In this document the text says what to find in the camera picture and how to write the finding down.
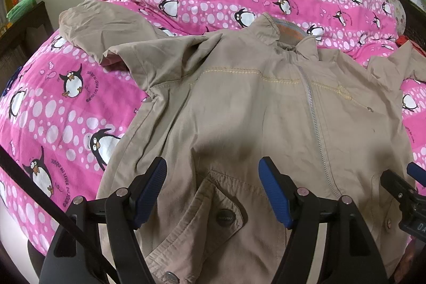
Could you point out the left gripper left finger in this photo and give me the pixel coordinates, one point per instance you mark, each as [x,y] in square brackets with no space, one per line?
[99,245]

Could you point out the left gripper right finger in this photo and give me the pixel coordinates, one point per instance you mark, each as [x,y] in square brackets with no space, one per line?
[350,254]

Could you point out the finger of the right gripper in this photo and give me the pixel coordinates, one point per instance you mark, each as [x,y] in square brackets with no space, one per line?
[397,187]
[417,173]

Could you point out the beige zip jacket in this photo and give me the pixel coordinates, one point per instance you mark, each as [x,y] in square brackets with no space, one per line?
[218,103]

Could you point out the right hand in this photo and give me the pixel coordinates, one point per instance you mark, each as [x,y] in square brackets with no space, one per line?
[406,261]

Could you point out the pink penguin blanket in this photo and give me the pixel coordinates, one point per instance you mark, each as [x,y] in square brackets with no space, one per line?
[65,113]

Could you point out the red cushion at bedside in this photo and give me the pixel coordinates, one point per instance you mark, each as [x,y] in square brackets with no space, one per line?
[401,40]

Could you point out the dark wooden headboard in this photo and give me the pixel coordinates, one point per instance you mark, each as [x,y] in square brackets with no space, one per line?
[415,22]

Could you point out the dark wooden side cabinet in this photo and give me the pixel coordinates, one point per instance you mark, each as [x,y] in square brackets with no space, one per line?
[22,39]

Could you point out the green plastic basket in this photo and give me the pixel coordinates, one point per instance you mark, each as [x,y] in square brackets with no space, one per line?
[20,10]

